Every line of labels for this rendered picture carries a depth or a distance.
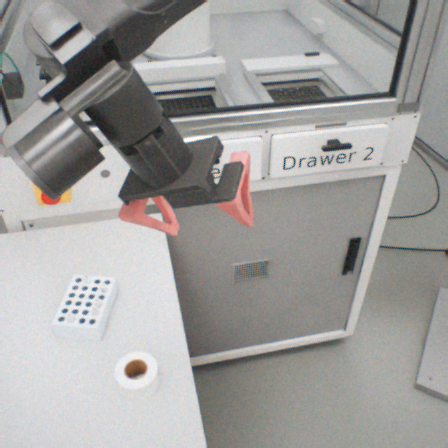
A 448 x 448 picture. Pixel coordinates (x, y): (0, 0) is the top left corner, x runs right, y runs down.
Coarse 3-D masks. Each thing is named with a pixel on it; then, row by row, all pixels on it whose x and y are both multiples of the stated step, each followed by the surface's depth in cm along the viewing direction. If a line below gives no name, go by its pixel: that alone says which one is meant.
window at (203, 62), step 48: (0, 0) 81; (240, 0) 90; (288, 0) 92; (336, 0) 94; (384, 0) 96; (0, 48) 86; (192, 48) 94; (240, 48) 96; (288, 48) 98; (336, 48) 100; (384, 48) 103; (192, 96) 100; (240, 96) 103; (288, 96) 105; (336, 96) 108
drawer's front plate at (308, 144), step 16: (336, 128) 111; (352, 128) 111; (368, 128) 111; (384, 128) 112; (272, 144) 109; (288, 144) 109; (304, 144) 110; (320, 144) 111; (352, 144) 113; (368, 144) 114; (384, 144) 115; (272, 160) 111; (288, 160) 112; (304, 160) 113; (320, 160) 114; (352, 160) 116; (368, 160) 117; (272, 176) 114
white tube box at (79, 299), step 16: (80, 288) 89; (96, 288) 90; (112, 288) 90; (64, 304) 86; (80, 304) 88; (112, 304) 90; (64, 320) 84; (80, 320) 84; (96, 320) 84; (64, 336) 85; (80, 336) 84; (96, 336) 84
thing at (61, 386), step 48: (0, 240) 106; (48, 240) 106; (96, 240) 106; (144, 240) 106; (0, 288) 94; (48, 288) 95; (144, 288) 95; (0, 336) 85; (48, 336) 85; (144, 336) 86; (0, 384) 78; (48, 384) 78; (96, 384) 78; (192, 384) 78; (0, 432) 72; (48, 432) 72; (96, 432) 72; (144, 432) 72; (192, 432) 72
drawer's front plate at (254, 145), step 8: (224, 144) 105; (232, 144) 106; (240, 144) 106; (248, 144) 107; (256, 144) 107; (224, 152) 107; (232, 152) 107; (256, 152) 109; (224, 160) 108; (256, 160) 110; (256, 168) 112; (216, 176) 111; (256, 176) 113
